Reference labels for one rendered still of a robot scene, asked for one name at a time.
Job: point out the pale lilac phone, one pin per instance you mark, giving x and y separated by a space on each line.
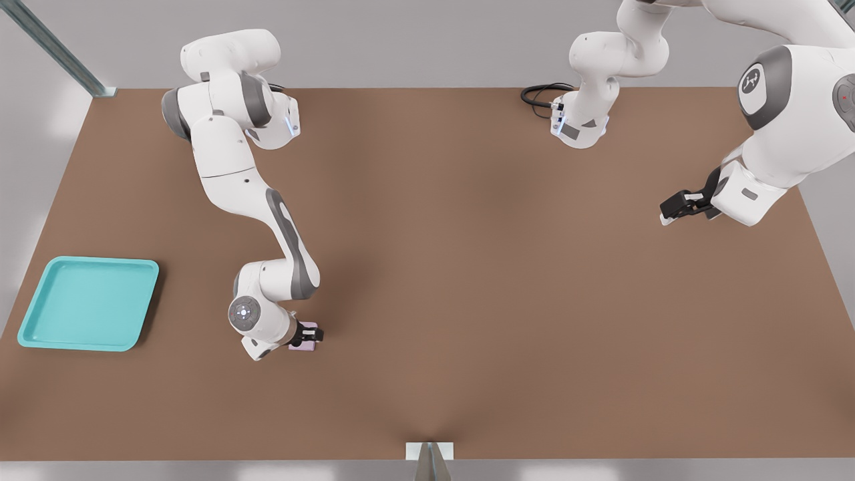
302 345

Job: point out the pale blue-green tray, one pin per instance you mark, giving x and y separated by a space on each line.
89 304

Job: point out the silver frame post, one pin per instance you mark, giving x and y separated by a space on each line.
55 47
430 459
845 8

